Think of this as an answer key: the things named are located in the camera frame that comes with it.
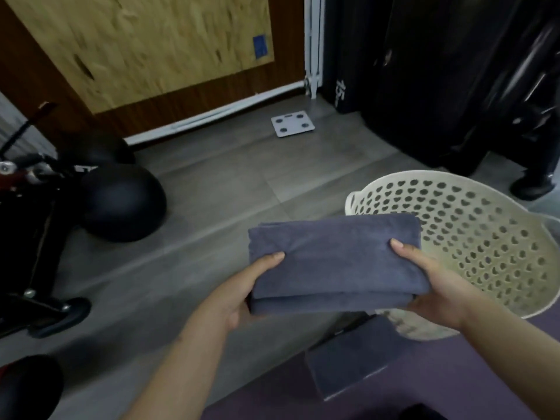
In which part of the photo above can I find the person's left hand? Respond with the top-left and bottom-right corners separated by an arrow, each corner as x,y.
185,251 -> 286,334

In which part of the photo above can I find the person's right hand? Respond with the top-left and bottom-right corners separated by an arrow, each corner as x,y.
389,239 -> 484,333

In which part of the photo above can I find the grey-blue towel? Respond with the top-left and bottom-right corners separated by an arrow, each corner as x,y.
248,213 -> 431,315

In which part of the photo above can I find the person's left forearm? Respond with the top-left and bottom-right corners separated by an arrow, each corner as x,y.
120,321 -> 230,420

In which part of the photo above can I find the person's right forearm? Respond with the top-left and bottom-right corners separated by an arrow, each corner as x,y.
457,293 -> 560,420

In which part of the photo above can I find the cream perforated laundry basket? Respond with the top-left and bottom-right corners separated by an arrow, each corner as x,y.
344,170 -> 560,342

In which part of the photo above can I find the folded grey towel on surface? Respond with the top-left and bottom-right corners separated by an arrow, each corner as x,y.
305,316 -> 416,401

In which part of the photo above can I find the purple mat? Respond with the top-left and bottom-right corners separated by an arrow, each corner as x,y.
199,302 -> 560,420

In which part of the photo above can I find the white bathroom scale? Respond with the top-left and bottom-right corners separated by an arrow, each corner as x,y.
270,110 -> 316,138

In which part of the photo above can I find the large black exercise ball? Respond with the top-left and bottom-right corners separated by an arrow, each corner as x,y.
80,164 -> 167,243

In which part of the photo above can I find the black equipment stand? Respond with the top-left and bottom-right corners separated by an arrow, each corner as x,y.
442,22 -> 560,202

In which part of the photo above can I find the black cabinet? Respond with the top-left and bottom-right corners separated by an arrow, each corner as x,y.
321,0 -> 560,169

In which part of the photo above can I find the white vertical pipe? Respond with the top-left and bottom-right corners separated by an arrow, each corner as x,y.
304,0 -> 326,99

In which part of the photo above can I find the black rounded seat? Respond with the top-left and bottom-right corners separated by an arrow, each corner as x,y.
0,355 -> 65,420

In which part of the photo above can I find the white floor rail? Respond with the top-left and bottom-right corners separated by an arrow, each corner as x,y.
124,80 -> 307,147

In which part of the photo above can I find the black wheeled equipment frame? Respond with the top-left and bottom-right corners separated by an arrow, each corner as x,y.
0,101 -> 92,339

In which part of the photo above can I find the chipboard wall panel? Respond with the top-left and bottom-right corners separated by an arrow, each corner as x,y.
2,0 -> 275,115

